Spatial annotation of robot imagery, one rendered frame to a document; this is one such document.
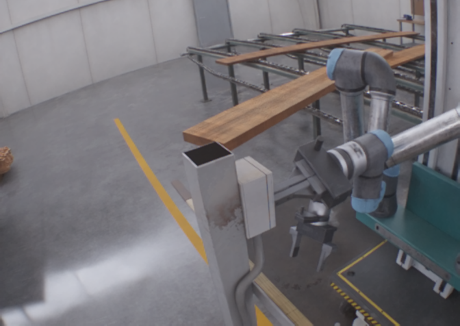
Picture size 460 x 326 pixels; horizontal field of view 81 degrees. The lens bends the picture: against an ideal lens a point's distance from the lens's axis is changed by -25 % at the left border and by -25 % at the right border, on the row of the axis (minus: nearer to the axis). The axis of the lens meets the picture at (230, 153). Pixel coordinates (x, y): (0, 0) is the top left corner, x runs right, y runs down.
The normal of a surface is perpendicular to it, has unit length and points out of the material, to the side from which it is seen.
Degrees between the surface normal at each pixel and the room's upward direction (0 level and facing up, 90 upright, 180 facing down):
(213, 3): 90
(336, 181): 27
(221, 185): 90
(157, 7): 87
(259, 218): 90
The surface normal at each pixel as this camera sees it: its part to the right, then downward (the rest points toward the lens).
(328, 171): 0.10, -0.63
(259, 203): 0.46, 0.34
